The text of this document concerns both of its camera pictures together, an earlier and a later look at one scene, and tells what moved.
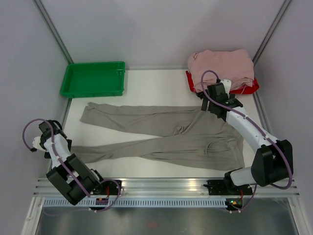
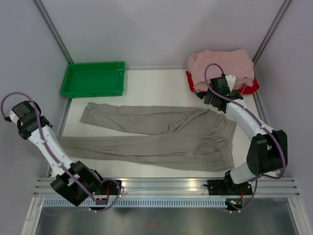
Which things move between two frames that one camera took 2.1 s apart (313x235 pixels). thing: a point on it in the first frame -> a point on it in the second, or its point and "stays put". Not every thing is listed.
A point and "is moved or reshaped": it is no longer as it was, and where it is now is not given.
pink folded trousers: (235, 65) stays put
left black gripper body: (69, 143) -> (51, 126)
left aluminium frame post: (53, 30) stays put
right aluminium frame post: (268, 36) stays put
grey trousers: (192, 135) is moved or reshaped
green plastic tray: (93, 80) stays put
